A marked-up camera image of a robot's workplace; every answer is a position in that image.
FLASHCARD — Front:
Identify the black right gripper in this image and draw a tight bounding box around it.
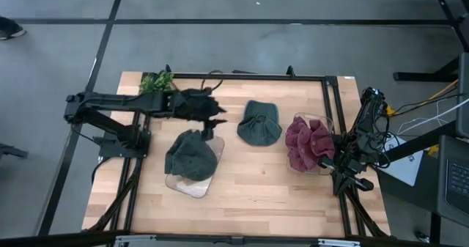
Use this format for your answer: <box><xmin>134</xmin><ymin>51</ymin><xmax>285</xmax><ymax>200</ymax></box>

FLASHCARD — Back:
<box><xmin>318</xmin><ymin>146</ymin><xmax>375</xmax><ymax>196</ymax></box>

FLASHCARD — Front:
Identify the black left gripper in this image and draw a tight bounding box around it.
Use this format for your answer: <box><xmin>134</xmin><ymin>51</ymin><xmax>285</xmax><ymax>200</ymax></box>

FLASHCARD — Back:
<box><xmin>171</xmin><ymin>88</ymin><xmax>228</xmax><ymax>141</ymax></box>

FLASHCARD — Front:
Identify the dark green baseball cap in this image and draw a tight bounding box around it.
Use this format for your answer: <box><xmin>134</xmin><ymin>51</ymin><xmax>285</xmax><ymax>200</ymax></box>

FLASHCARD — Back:
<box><xmin>171</xmin><ymin>128</ymin><xmax>219</xmax><ymax>182</ymax></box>
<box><xmin>163</xmin><ymin>144</ymin><xmax>191</xmax><ymax>177</ymax></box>
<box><xmin>236</xmin><ymin>100</ymin><xmax>283</xmax><ymax>147</ymax></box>

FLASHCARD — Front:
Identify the maroon baseball cap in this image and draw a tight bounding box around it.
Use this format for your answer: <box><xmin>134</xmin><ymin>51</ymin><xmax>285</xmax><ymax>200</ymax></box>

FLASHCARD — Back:
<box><xmin>284</xmin><ymin>115</ymin><xmax>312</xmax><ymax>156</ymax></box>
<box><xmin>309</xmin><ymin>118</ymin><xmax>336</xmax><ymax>161</ymax></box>
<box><xmin>287</xmin><ymin>140</ymin><xmax>320</xmax><ymax>174</ymax></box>

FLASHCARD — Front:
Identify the clear plastic bin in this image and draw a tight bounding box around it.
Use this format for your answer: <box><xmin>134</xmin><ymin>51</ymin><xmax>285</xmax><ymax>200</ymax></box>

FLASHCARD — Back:
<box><xmin>285</xmin><ymin>111</ymin><xmax>336</xmax><ymax>177</ymax></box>
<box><xmin>164</xmin><ymin>135</ymin><xmax>225</xmax><ymax>199</ymax></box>

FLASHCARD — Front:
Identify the white box with logo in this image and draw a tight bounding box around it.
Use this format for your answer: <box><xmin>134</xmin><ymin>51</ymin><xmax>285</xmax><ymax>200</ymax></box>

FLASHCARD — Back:
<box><xmin>377</xmin><ymin>133</ymin><xmax>426</xmax><ymax>188</ymax></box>

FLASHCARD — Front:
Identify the small artificial green plant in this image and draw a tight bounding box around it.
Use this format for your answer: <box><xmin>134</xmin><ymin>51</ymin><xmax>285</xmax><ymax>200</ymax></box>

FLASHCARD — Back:
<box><xmin>139</xmin><ymin>71</ymin><xmax>176</xmax><ymax>95</ymax></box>

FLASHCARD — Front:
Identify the black side desk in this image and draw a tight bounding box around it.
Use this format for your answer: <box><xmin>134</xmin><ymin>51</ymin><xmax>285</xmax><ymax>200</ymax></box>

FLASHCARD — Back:
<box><xmin>377</xmin><ymin>120</ymin><xmax>469</xmax><ymax>247</ymax></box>

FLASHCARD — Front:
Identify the grey laptop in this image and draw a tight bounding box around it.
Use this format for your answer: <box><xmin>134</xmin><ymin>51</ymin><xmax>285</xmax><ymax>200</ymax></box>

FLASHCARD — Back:
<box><xmin>436</xmin><ymin>134</ymin><xmax>469</xmax><ymax>229</ymax></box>

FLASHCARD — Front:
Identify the black desk leg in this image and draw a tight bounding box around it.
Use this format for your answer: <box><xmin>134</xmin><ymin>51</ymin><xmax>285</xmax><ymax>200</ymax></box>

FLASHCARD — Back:
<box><xmin>393</xmin><ymin>56</ymin><xmax>469</xmax><ymax>83</ymax></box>

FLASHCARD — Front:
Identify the grey monitor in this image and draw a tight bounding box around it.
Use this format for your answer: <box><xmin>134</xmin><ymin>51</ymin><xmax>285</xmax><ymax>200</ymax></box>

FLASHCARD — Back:
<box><xmin>456</xmin><ymin>52</ymin><xmax>469</xmax><ymax>139</ymax></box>

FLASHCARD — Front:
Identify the dark chair base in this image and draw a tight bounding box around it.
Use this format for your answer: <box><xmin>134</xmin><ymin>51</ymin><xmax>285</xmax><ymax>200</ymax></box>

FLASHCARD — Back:
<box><xmin>0</xmin><ymin>142</ymin><xmax>29</xmax><ymax>161</ymax></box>

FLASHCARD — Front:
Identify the dark person's shoe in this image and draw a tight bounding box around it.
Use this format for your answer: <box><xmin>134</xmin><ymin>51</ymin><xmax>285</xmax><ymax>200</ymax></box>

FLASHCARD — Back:
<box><xmin>0</xmin><ymin>15</ymin><xmax>26</xmax><ymax>41</ymax></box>

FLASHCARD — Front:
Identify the black aluminium table frame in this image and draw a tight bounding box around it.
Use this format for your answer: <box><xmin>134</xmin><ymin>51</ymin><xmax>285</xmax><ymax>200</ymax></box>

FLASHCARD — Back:
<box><xmin>82</xmin><ymin>65</ymin><xmax>391</xmax><ymax>240</ymax></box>

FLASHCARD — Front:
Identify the silver metal bracket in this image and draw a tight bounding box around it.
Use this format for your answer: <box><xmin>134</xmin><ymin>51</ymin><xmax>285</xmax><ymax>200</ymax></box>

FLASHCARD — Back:
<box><xmin>115</xmin><ymin>235</ymin><xmax>157</xmax><ymax>247</ymax></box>
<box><xmin>317</xmin><ymin>238</ymin><xmax>362</xmax><ymax>247</ymax></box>

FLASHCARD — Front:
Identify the white cable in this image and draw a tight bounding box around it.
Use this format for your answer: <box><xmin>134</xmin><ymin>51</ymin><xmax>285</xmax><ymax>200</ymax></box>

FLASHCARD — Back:
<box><xmin>397</xmin><ymin>97</ymin><xmax>469</xmax><ymax>136</ymax></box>

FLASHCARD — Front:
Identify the thin black cable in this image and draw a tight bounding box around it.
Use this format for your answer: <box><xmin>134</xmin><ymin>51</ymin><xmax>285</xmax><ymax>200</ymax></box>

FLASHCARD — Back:
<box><xmin>394</xmin><ymin>92</ymin><xmax>469</xmax><ymax>117</ymax></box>

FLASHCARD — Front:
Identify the yellow cable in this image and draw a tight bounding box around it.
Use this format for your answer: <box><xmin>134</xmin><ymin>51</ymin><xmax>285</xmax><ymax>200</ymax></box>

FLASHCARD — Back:
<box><xmin>426</xmin><ymin>78</ymin><xmax>459</xmax><ymax>102</ymax></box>

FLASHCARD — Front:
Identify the black frame crossbar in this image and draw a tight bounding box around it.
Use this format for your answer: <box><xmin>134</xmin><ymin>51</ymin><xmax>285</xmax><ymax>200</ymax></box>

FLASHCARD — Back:
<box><xmin>0</xmin><ymin>229</ymin><xmax>469</xmax><ymax>247</ymax></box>

